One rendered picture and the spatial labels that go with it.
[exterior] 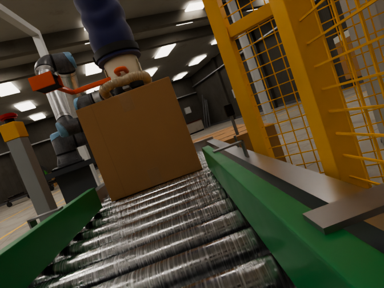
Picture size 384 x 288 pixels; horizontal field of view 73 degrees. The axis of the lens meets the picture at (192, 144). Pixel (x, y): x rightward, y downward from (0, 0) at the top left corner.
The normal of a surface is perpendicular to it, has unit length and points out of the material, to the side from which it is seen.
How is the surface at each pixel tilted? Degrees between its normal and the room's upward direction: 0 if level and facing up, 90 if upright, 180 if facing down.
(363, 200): 0
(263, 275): 45
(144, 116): 90
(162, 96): 90
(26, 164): 90
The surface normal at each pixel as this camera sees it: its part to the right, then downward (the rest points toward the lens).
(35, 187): 0.05, 0.07
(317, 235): -0.34, -0.94
